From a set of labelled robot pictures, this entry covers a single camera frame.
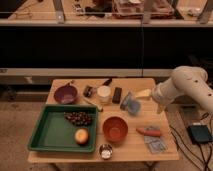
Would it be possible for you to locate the red pepper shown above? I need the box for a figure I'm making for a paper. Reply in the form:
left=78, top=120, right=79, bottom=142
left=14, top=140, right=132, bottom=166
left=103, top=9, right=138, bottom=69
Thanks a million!
left=136, top=129, right=161, bottom=137

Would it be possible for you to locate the red bowl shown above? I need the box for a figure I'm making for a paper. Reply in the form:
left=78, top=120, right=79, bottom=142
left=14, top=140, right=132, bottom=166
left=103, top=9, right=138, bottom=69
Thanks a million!
left=102, top=116, right=128, bottom=143

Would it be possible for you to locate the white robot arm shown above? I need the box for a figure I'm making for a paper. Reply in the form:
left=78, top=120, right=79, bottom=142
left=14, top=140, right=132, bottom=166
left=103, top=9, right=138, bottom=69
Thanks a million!
left=134, top=66, right=213, bottom=114

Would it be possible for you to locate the purple bowl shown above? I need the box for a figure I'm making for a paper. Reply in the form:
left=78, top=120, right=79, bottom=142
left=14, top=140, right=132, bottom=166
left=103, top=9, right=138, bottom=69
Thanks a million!
left=54, top=84, right=78, bottom=104

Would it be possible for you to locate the blue crumpled cloth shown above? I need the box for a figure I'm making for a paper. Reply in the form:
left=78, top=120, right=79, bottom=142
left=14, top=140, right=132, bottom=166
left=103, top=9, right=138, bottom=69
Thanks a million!
left=120, top=92, right=140, bottom=115

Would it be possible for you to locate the black rectangular block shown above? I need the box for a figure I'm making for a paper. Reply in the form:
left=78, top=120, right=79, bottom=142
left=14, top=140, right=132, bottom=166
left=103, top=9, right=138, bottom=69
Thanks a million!
left=112, top=87, right=122, bottom=104

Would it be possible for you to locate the wooden table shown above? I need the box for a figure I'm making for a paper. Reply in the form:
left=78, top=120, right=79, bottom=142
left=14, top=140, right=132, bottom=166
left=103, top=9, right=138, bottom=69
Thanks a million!
left=28, top=79, right=179, bottom=163

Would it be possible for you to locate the white lidded jar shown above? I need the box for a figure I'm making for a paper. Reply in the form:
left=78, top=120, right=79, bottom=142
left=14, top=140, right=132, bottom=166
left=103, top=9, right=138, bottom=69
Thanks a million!
left=97, top=86, right=111, bottom=103

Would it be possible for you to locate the small dark toy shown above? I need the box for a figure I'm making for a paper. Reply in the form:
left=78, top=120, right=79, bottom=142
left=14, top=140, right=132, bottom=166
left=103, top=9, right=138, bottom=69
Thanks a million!
left=83, top=86, right=93, bottom=98

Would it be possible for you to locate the black foot pedal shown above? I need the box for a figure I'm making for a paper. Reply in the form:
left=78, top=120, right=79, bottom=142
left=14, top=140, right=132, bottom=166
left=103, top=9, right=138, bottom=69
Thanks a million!
left=187, top=125, right=212, bottom=144

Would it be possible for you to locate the small metal cup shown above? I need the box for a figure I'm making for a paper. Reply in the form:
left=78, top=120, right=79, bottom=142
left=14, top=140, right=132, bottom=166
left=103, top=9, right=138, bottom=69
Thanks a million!
left=99, top=144, right=113, bottom=160

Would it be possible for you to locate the dark grape bunch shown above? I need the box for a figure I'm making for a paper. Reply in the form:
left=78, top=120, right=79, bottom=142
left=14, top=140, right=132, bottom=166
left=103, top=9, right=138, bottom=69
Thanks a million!
left=64, top=112, right=92, bottom=126

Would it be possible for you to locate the green plastic tray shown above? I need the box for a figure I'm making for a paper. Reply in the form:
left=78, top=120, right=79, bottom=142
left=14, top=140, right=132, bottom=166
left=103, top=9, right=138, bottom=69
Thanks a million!
left=28, top=105, right=98, bottom=153

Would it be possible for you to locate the black handled tool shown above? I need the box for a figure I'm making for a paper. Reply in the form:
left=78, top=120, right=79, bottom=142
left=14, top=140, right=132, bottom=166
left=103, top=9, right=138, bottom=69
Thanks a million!
left=97, top=78, right=112, bottom=88

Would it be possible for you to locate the wooden handled utensil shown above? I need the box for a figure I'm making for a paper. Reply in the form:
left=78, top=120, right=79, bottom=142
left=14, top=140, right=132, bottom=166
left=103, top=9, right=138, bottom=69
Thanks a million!
left=83, top=97, right=103, bottom=112

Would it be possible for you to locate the black floor cable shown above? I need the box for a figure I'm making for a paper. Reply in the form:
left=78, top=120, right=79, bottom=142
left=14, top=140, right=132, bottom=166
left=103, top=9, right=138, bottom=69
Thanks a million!
left=169, top=126, right=213, bottom=171

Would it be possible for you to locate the metal shelf rail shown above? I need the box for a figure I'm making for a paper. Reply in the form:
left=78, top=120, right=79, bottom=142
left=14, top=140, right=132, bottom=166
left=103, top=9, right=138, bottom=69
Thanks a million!
left=0, top=68, right=172, bottom=77

